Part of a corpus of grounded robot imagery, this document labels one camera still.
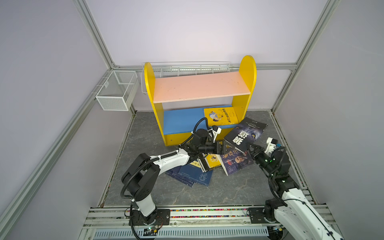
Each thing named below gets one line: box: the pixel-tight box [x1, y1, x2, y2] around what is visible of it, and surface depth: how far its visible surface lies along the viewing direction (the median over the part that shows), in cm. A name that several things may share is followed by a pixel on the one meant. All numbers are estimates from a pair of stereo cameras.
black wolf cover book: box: [224, 117, 268, 153], surface depth 82 cm
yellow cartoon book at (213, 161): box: [205, 153, 222, 170], surface depth 88 cm
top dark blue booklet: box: [178, 163, 214, 186], surface depth 86 cm
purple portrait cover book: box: [215, 149, 255, 176], surface depth 89 cm
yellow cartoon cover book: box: [204, 107, 239, 126], surface depth 98 cm
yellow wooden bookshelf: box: [216, 125, 237, 141], surface depth 85 cm
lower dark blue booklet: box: [165, 166, 196, 188], surface depth 86 cm
